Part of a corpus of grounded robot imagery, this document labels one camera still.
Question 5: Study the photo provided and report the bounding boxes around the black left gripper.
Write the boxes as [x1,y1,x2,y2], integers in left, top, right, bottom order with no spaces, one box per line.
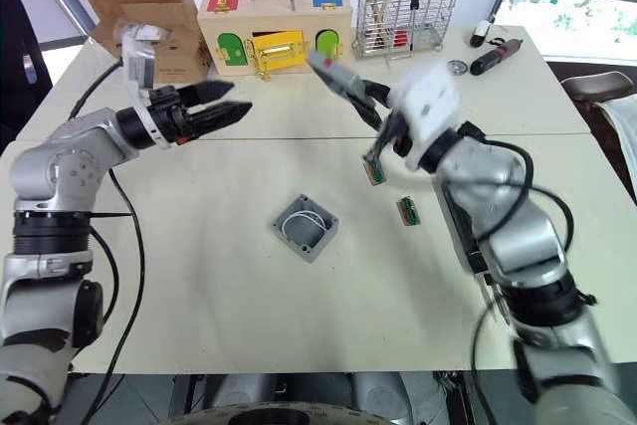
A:
[147,78,254,148]

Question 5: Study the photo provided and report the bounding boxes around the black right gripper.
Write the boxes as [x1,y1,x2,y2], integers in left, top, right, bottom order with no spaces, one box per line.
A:
[307,51,413,161]

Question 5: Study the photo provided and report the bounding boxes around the brown cardboard box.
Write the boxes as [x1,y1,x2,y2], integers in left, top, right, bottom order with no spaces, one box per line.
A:
[63,0,214,89]

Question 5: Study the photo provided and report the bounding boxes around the wooden latch box coloured doors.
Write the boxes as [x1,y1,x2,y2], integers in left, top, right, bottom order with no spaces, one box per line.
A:
[196,0,355,84]

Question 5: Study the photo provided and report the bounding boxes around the black pen-shaped screwdriver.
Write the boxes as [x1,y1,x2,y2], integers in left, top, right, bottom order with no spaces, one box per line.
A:
[469,38,525,77]

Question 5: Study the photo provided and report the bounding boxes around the grey plastic junction box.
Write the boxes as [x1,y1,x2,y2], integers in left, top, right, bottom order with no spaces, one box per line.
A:
[272,193,340,266]

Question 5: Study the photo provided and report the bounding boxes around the green terminal block with cardboard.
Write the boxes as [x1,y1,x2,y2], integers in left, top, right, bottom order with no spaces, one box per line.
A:
[395,194,423,228]
[364,154,388,188]

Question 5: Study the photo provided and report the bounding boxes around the clear plastic bag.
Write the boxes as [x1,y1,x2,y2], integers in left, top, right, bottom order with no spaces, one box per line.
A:
[114,20,168,44]

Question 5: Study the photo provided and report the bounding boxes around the small white black device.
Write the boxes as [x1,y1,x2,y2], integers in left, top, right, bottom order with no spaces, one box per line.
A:
[469,19,495,48]

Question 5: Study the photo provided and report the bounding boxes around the black office chair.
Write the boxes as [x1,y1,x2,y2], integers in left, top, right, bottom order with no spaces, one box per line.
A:
[0,0,55,142]

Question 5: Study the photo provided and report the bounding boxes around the bright window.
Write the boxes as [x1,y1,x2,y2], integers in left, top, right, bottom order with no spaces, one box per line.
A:
[495,0,637,67]

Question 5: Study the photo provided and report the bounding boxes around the dark chair seat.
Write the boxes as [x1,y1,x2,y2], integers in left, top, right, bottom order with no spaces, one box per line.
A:
[559,70,637,197]

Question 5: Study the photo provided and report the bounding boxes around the white patterned cloth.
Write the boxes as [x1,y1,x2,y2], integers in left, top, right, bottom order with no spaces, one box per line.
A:
[599,96,637,172]

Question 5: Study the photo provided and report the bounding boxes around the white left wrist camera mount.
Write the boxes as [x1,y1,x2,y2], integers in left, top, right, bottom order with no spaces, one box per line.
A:
[120,36,168,148]

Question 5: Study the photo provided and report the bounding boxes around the metal wire basket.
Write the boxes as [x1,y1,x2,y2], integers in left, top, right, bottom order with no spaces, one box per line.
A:
[351,0,463,62]

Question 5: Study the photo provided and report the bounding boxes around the white wire coil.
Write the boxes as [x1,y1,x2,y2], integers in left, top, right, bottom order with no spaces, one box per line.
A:
[281,212,328,240]

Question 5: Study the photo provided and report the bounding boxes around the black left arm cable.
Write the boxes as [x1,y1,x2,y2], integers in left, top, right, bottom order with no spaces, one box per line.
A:
[68,57,146,425]

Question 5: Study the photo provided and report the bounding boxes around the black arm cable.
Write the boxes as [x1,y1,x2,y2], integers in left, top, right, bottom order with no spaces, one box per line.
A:
[455,121,576,425]
[68,57,146,425]

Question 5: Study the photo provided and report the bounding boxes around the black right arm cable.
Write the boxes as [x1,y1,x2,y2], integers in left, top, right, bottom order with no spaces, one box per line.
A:
[455,121,576,425]

